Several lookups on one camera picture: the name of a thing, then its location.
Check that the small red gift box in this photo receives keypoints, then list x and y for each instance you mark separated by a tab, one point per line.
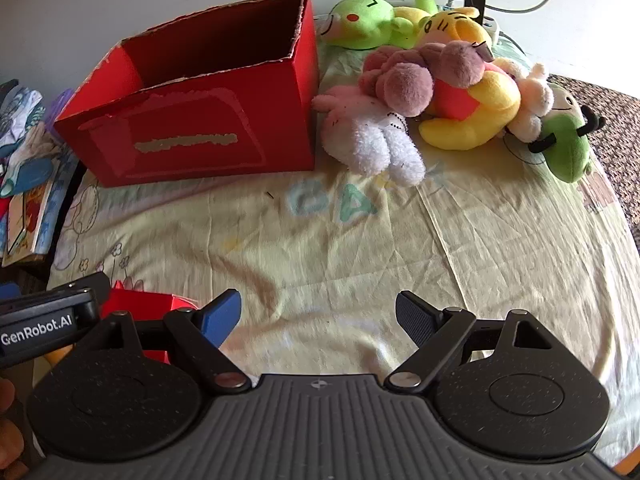
145	305

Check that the green frog plush toy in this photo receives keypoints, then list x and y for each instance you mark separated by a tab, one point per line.
565	145

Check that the brown speckled blanket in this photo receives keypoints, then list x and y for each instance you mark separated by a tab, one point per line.
620	120

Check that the yellow plush toy with face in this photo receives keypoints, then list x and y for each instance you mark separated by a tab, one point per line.
450	27

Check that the pile of folded clothes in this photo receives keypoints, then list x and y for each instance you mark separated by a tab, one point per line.
25	125

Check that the green round plush toy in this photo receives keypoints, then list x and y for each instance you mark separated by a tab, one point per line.
357	22

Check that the person's left hand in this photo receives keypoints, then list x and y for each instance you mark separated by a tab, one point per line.
7	440

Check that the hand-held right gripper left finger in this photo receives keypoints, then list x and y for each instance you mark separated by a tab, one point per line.
220	317

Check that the red cardboard box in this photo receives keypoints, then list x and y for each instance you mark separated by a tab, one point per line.
200	135

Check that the picture book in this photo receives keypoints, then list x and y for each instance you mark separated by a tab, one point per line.
25	220

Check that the yellow printed bed sheet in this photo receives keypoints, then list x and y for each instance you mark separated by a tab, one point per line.
325	250

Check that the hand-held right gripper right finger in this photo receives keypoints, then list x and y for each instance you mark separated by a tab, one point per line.
415	317

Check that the white power strip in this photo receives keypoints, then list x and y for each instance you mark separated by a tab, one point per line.
491	29

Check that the yellow bear plush red shirt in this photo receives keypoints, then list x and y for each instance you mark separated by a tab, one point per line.
465	135

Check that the mauve pink plush toy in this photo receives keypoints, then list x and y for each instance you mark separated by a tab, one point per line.
405	87

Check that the white pink rabbit plush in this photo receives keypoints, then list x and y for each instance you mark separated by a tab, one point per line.
365	145

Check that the cream plush toy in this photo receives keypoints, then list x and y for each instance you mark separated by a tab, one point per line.
530	95

